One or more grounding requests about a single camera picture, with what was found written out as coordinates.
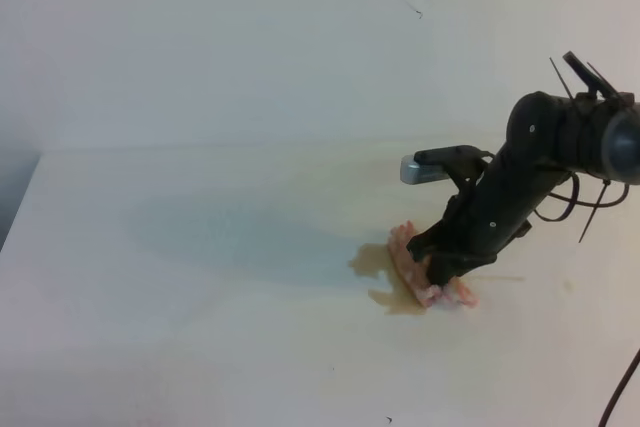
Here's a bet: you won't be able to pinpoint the black cable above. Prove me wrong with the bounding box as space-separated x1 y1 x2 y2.
598 346 640 427

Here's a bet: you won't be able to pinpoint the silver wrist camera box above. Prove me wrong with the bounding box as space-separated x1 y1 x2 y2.
399 144 494 185

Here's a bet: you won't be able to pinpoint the pink white rag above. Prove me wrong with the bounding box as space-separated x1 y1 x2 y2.
387 221 477 308

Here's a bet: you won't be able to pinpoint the brown coffee stain puddle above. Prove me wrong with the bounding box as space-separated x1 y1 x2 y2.
349 243 426 316

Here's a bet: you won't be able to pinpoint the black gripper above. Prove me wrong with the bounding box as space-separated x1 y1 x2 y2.
406 146 538 287

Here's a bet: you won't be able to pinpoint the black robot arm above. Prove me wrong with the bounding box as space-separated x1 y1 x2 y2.
401 52 639 287

